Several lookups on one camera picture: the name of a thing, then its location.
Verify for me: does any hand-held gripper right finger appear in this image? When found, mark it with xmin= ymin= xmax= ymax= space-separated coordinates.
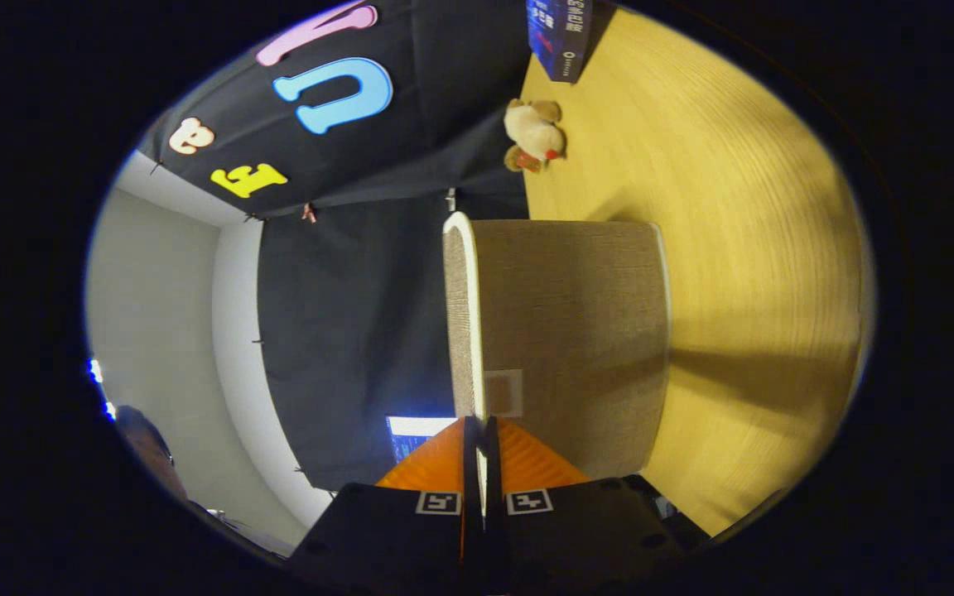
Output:
xmin=484 ymin=416 xmax=689 ymax=596

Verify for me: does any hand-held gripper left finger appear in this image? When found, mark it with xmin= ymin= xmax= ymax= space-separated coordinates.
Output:
xmin=287 ymin=416 xmax=479 ymax=596

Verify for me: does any brown fabric storage box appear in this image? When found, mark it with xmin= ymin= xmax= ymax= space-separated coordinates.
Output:
xmin=442 ymin=211 xmax=673 ymax=481

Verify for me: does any dark blue book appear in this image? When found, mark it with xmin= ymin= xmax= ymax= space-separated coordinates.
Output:
xmin=525 ymin=0 xmax=594 ymax=84

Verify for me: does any beige plush dog toy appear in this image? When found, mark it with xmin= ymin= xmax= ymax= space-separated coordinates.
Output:
xmin=502 ymin=99 xmax=567 ymax=174

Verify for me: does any bright monitor screen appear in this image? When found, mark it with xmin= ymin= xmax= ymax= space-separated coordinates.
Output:
xmin=386 ymin=416 xmax=457 ymax=464

